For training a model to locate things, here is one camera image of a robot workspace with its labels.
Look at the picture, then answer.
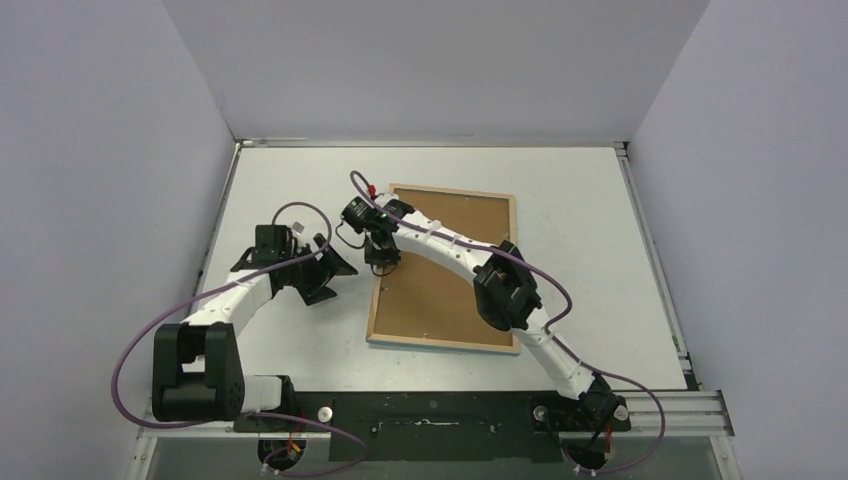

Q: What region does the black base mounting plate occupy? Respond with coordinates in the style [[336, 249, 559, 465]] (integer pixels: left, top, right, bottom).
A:
[[231, 390, 632, 464]]

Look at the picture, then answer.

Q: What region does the brown cardboard backing board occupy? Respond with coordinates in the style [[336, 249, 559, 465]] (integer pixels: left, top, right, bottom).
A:
[[372, 188, 513, 347]]

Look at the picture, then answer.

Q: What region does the wooden picture frame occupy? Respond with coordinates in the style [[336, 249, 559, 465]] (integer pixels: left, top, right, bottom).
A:
[[365, 183, 523, 356]]

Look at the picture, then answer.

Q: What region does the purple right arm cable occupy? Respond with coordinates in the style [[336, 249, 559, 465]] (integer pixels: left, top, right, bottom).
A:
[[349, 170, 667, 478]]

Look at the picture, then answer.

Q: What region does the aluminium front rail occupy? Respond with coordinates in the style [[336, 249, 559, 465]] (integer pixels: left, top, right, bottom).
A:
[[137, 389, 735, 440]]

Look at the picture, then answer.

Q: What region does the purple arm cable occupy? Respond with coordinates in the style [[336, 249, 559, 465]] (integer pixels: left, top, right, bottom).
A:
[[349, 170, 667, 478], [109, 201, 372, 478]]

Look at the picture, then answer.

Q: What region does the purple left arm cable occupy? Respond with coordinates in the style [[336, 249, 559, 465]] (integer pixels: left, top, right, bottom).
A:
[[109, 201, 372, 478]]

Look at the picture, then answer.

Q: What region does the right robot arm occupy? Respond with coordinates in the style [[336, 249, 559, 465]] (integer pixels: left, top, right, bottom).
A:
[[341, 194, 630, 431]]

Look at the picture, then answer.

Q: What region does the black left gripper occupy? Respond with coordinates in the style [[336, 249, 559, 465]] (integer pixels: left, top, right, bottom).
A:
[[280, 235, 356, 305]]

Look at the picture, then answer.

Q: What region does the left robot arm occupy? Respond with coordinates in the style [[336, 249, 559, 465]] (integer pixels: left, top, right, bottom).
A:
[[152, 224, 357, 431]]

